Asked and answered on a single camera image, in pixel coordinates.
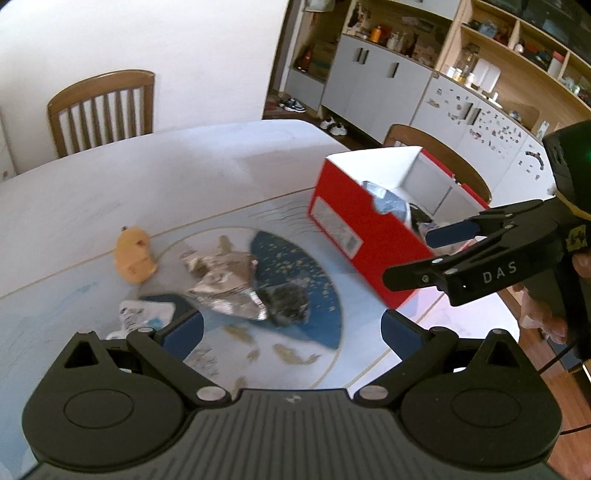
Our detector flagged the dark clear packet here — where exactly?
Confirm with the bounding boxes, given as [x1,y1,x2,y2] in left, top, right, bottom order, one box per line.
[268,286,311,326]

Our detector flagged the white marble desktop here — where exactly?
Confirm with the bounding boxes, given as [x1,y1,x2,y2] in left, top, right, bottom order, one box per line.
[0,119,520,462]

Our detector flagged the large wooden wall cabinet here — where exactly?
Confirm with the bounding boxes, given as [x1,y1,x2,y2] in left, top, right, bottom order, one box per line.
[263,0,591,208]

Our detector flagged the red cardboard box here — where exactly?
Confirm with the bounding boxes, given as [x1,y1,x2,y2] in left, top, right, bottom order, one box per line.
[307,145,491,311]

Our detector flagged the wooden curved-back chair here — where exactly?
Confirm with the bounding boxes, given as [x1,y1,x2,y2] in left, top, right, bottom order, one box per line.
[383,124,492,204]

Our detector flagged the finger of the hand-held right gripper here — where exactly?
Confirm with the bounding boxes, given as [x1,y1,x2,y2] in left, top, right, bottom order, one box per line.
[426,199,557,247]
[383,224,561,306]

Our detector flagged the wooden slat-back chair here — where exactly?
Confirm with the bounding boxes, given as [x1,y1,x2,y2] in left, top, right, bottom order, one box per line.
[47,69,155,159]

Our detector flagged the white plastic containers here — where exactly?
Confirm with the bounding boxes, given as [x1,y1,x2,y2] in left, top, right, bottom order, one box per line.
[472,58,502,90]

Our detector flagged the yellow plush toy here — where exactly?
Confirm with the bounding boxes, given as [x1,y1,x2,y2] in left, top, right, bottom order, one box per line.
[114,225,158,284]

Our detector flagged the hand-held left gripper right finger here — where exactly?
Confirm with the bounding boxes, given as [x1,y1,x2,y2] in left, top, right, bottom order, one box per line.
[353,308,539,408]

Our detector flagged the black cable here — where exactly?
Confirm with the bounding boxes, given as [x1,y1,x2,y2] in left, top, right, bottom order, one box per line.
[536,344,591,435]

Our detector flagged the silver foil snack packet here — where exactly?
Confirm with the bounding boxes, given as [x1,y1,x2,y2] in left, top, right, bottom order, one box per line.
[178,237,257,278]
[185,272,271,321]

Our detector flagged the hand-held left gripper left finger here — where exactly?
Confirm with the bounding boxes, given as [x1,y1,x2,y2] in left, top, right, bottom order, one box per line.
[51,307,232,409]

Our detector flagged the person's right hand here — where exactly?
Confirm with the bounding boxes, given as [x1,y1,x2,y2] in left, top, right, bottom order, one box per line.
[510,251,591,344]

